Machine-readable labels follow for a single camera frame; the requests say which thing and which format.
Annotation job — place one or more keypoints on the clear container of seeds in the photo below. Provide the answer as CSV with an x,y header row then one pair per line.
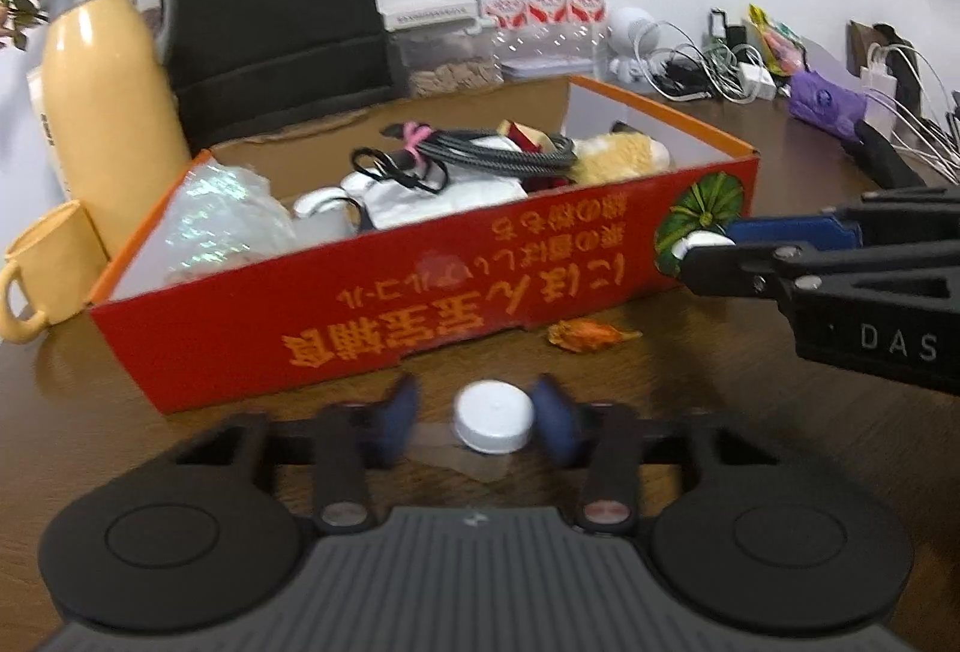
x,y
450,75

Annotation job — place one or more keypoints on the brown paper bag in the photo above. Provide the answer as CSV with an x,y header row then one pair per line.
x,y
862,41

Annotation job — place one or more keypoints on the small white desk fan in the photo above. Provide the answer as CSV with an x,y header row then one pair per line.
x,y
634,33

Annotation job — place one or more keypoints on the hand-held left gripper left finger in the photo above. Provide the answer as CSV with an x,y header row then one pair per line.
x,y
394,419

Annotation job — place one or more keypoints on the red cardboard box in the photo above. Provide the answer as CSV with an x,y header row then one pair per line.
x,y
375,307

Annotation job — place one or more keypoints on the black paper bag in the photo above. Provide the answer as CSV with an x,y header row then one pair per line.
x,y
277,22

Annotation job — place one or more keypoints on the clear plastic bag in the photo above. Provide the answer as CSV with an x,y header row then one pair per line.
x,y
225,224

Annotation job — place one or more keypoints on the red and cream small box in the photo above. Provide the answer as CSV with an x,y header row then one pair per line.
x,y
523,136

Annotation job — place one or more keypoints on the yellow mug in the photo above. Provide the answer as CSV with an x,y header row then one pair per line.
x,y
60,262

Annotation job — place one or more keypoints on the white small plastic piece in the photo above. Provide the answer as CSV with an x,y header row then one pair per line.
x,y
701,245

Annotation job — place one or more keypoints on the yellow snack packet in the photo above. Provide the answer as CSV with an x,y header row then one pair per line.
x,y
780,41

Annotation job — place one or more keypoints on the white milk carton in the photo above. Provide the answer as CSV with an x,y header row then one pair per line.
x,y
39,112

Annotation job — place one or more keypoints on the yellow and white plush sheep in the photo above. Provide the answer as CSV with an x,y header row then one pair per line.
x,y
619,157

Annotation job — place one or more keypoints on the white flat box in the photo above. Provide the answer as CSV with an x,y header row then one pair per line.
x,y
427,16

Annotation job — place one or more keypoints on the white charger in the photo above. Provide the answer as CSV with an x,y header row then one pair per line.
x,y
757,82

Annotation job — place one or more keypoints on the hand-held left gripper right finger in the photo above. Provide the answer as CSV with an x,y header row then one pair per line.
x,y
555,419

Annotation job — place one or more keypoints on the white round cap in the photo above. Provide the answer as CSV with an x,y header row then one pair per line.
x,y
493,416

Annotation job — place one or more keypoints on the purple plastic bag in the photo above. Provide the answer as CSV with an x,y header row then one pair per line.
x,y
829,101

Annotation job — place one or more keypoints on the black object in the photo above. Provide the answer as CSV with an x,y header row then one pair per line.
x,y
885,153

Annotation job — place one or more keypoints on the black small device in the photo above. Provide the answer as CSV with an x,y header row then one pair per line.
x,y
727,30

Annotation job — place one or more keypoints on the white small case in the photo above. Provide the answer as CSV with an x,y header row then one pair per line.
x,y
322,203

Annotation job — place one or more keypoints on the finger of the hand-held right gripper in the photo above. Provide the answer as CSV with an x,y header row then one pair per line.
x,y
739,269
795,232

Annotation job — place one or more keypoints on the orange candy wrapper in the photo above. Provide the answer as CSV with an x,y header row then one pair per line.
x,y
589,335

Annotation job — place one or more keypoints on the yellow thermos jug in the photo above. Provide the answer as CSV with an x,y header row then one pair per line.
x,y
105,97

